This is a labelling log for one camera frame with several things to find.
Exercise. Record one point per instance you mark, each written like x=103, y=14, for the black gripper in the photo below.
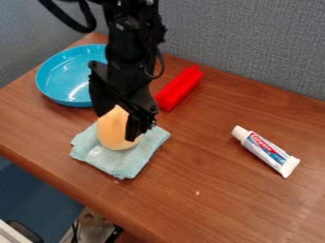
x=119, y=83

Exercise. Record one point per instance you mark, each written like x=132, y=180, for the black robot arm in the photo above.
x=136, y=28

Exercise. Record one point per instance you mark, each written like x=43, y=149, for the blue plastic plate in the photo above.
x=61, y=78

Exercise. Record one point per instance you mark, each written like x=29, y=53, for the white toothpaste tube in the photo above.
x=273, y=155

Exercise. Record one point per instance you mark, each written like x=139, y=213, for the orange egg-shaped sponge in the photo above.
x=111, y=130

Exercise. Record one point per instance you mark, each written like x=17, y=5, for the light blue folded cloth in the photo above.
x=121, y=164

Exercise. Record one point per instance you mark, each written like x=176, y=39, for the red plastic block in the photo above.
x=175, y=91

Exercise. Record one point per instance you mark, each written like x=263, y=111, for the objects under table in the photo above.
x=89, y=228

